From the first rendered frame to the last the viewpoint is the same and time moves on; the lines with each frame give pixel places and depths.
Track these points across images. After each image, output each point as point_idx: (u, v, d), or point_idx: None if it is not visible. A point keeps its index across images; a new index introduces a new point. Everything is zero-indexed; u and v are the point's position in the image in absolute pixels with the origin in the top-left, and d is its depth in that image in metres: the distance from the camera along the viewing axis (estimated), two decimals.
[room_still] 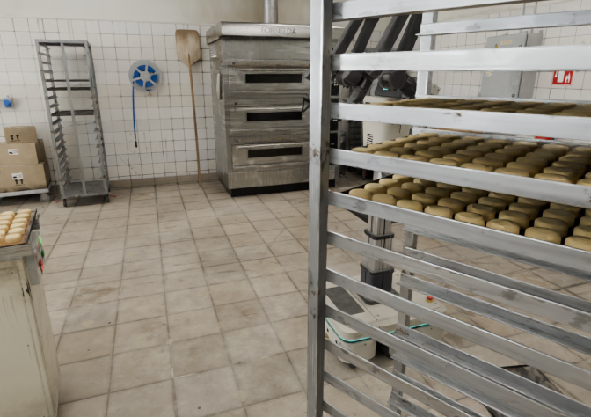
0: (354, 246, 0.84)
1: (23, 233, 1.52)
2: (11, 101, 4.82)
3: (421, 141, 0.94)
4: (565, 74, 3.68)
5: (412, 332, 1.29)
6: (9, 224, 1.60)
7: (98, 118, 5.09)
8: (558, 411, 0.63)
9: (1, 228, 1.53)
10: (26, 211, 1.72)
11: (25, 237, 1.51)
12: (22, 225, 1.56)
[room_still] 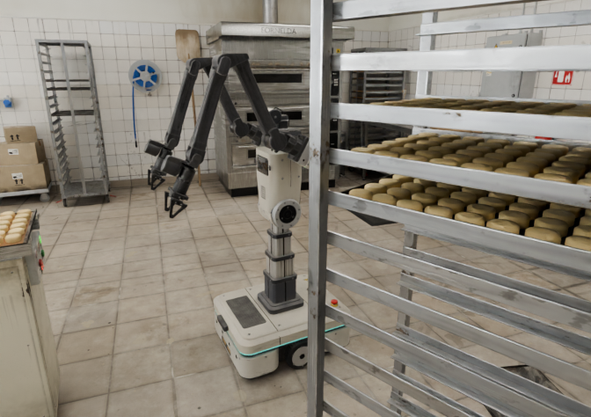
0: (354, 246, 0.84)
1: (23, 233, 1.52)
2: (11, 101, 4.82)
3: (421, 141, 0.94)
4: (565, 74, 3.68)
5: (412, 332, 1.29)
6: (9, 224, 1.60)
7: (98, 118, 5.09)
8: (558, 411, 0.63)
9: (1, 228, 1.53)
10: (26, 211, 1.72)
11: (25, 237, 1.51)
12: (22, 225, 1.56)
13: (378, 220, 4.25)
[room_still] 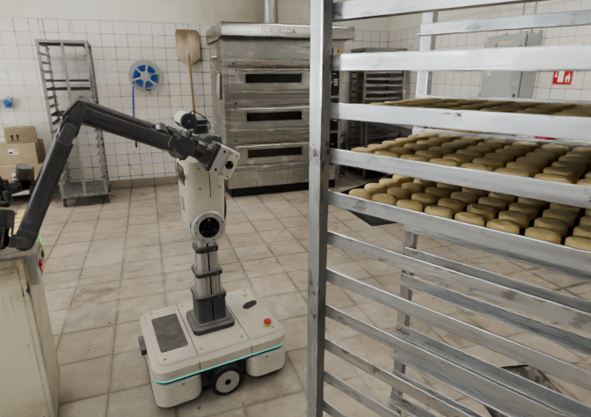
0: (354, 246, 0.84)
1: None
2: (11, 101, 4.82)
3: (421, 141, 0.94)
4: (565, 74, 3.68)
5: (412, 332, 1.29)
6: None
7: None
8: (558, 411, 0.63)
9: None
10: None
11: None
12: None
13: (378, 220, 4.25)
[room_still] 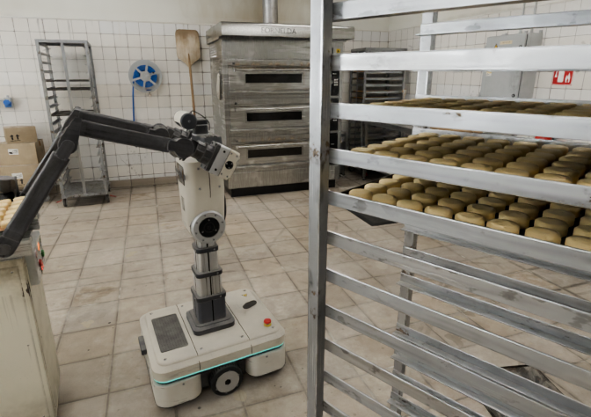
0: (354, 246, 0.84)
1: None
2: (11, 101, 4.82)
3: (421, 141, 0.94)
4: (565, 74, 3.68)
5: (412, 332, 1.29)
6: (4, 211, 1.58)
7: None
8: (558, 411, 0.63)
9: None
10: (23, 198, 1.70)
11: None
12: None
13: (378, 220, 4.25)
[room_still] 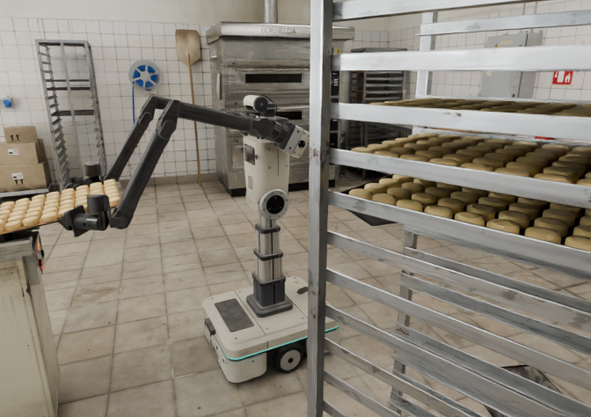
0: (354, 246, 0.84)
1: (120, 197, 1.64)
2: (11, 101, 4.82)
3: (421, 141, 0.94)
4: (565, 74, 3.68)
5: (412, 332, 1.29)
6: (102, 192, 1.73)
7: (98, 118, 5.09)
8: (558, 411, 0.63)
9: (98, 194, 1.66)
10: (113, 180, 1.84)
11: None
12: (116, 191, 1.69)
13: (378, 220, 4.25)
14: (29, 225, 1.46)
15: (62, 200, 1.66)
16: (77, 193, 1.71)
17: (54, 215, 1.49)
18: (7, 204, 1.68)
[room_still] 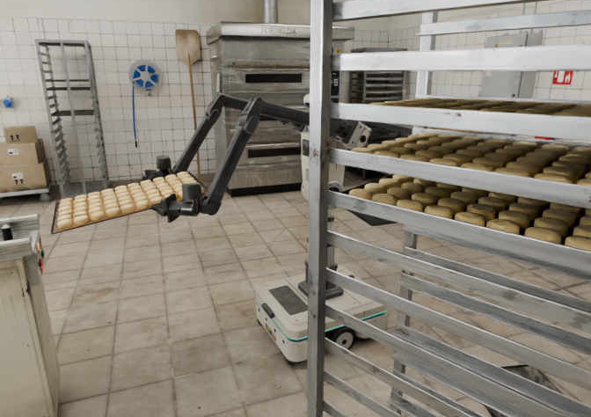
0: (354, 246, 0.84)
1: None
2: (11, 101, 4.82)
3: (421, 141, 0.94)
4: (565, 74, 3.68)
5: (412, 332, 1.29)
6: (180, 183, 1.87)
7: (98, 118, 5.09)
8: (558, 411, 0.63)
9: (179, 185, 1.80)
10: (185, 172, 1.99)
11: (203, 189, 1.77)
12: (194, 182, 1.83)
13: (378, 220, 4.25)
14: (127, 212, 1.60)
15: (146, 190, 1.80)
16: (158, 184, 1.85)
17: (148, 202, 1.64)
18: (95, 193, 1.82)
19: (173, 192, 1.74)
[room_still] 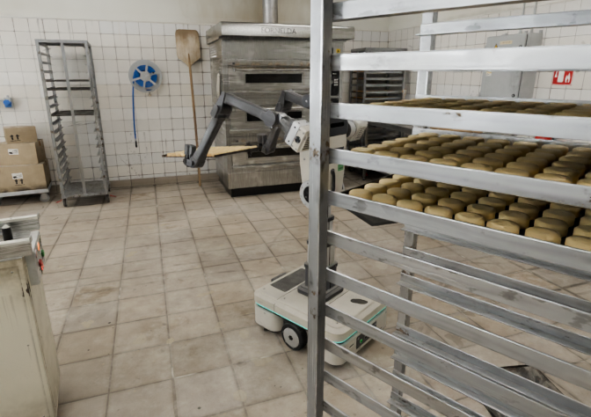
0: (354, 246, 0.84)
1: (224, 153, 2.54)
2: (11, 101, 4.82)
3: (421, 141, 0.94)
4: (565, 74, 3.68)
5: (412, 332, 1.29)
6: None
7: (98, 118, 5.09)
8: (558, 411, 0.63)
9: (223, 149, 2.62)
10: (251, 146, 2.71)
11: (222, 155, 2.52)
12: (230, 150, 2.58)
13: (378, 220, 4.25)
14: None
15: (218, 149, 2.76)
16: None
17: None
18: (214, 147, 2.98)
19: (214, 152, 2.61)
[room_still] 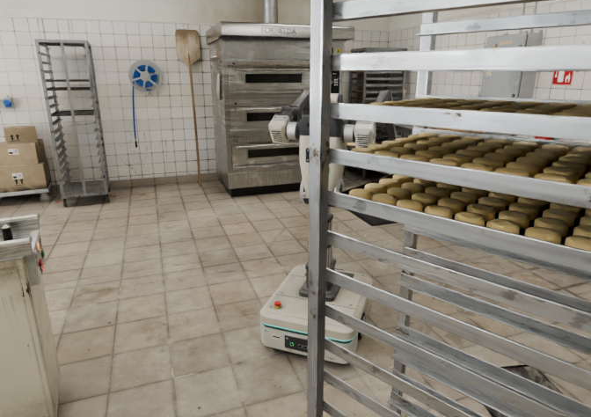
0: (354, 246, 0.84)
1: None
2: (11, 101, 4.82)
3: (421, 141, 0.94)
4: (565, 74, 3.68)
5: (412, 332, 1.29)
6: None
7: (98, 118, 5.09)
8: (558, 411, 0.63)
9: None
10: None
11: None
12: None
13: (378, 220, 4.25)
14: None
15: None
16: None
17: None
18: None
19: None
